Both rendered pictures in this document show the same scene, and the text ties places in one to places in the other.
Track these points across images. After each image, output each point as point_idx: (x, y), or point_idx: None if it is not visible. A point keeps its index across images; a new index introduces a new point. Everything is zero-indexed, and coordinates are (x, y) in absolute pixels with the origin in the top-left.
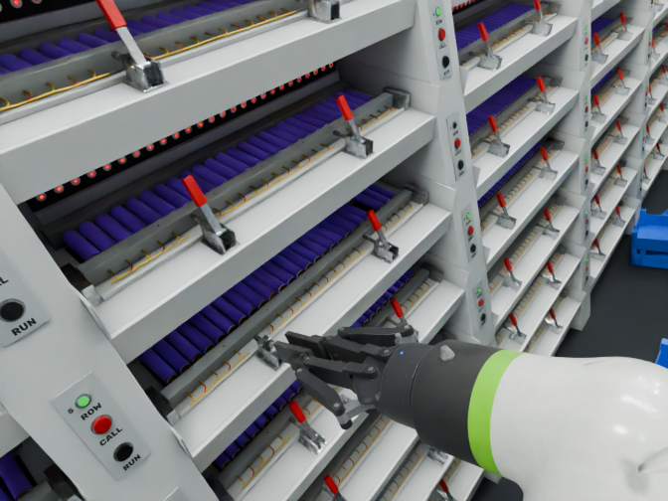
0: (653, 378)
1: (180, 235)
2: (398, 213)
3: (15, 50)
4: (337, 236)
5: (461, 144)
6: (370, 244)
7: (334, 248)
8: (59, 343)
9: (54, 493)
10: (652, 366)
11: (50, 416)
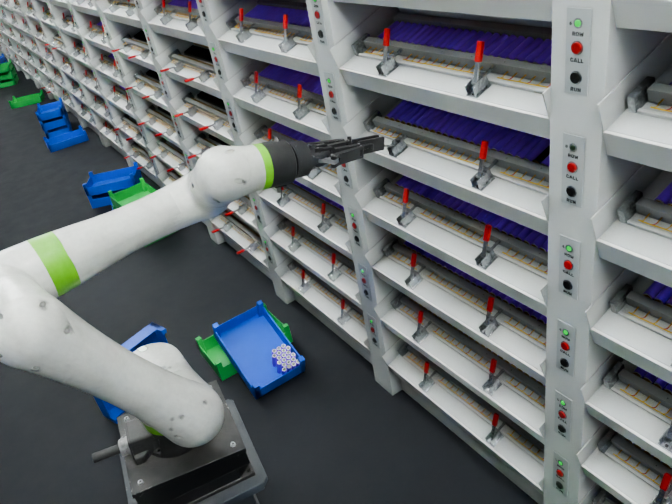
0: (215, 152)
1: (398, 55)
2: (544, 181)
3: None
4: (495, 145)
5: (580, 175)
6: (498, 171)
7: (478, 146)
8: (328, 55)
9: None
10: (220, 156)
11: (323, 76)
